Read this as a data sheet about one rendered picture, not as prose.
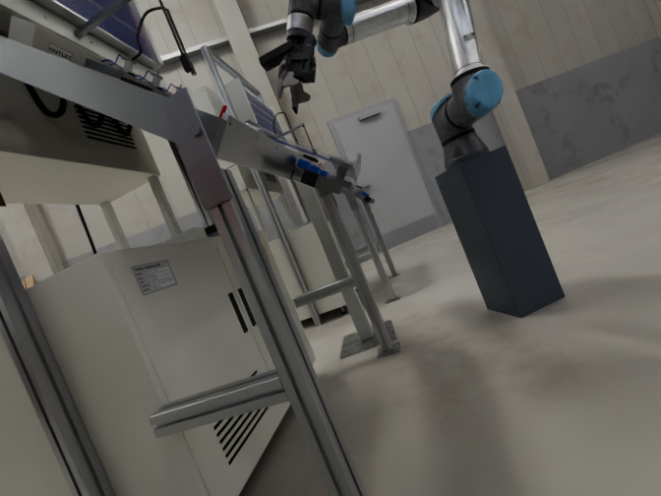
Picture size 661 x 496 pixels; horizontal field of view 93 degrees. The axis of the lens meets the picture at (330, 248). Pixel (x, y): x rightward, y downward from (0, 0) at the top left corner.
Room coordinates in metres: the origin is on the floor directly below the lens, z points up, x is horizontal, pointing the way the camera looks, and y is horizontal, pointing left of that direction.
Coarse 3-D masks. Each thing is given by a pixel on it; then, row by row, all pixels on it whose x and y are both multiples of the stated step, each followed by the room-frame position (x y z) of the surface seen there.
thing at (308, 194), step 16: (304, 192) 1.39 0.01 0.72; (320, 208) 1.38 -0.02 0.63; (320, 224) 1.38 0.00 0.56; (320, 240) 1.39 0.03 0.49; (336, 256) 1.38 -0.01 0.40; (336, 272) 1.39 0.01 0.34; (352, 288) 1.38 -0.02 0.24; (352, 304) 1.38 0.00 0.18; (352, 320) 1.39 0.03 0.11; (352, 336) 1.51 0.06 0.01; (368, 336) 1.38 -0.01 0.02; (352, 352) 1.30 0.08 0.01
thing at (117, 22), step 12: (60, 0) 0.92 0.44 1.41; (72, 0) 0.96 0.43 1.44; (84, 0) 1.01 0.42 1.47; (96, 0) 1.07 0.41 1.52; (108, 0) 1.13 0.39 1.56; (84, 12) 0.99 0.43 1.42; (96, 12) 1.05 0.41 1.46; (120, 12) 1.17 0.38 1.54; (108, 24) 1.08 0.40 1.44; (120, 24) 1.14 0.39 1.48; (132, 24) 1.21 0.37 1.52; (120, 36) 1.11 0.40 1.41; (132, 36) 1.18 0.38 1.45; (144, 48) 1.22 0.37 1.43
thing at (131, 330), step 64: (128, 256) 0.63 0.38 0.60; (192, 256) 0.80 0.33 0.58; (64, 320) 0.60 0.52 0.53; (128, 320) 0.57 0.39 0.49; (192, 320) 0.71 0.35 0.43; (0, 384) 0.66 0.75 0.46; (128, 384) 0.58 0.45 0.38; (192, 384) 0.64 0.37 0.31; (0, 448) 0.68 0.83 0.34; (128, 448) 0.60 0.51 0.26; (192, 448) 0.58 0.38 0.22; (256, 448) 0.74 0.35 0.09
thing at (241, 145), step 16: (240, 128) 0.55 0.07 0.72; (224, 144) 0.53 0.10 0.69; (240, 144) 0.57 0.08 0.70; (256, 144) 0.62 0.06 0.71; (272, 144) 0.69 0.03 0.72; (240, 160) 0.59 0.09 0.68; (256, 160) 0.65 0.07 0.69; (272, 160) 0.72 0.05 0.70; (288, 160) 0.81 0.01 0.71; (288, 176) 0.85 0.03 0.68
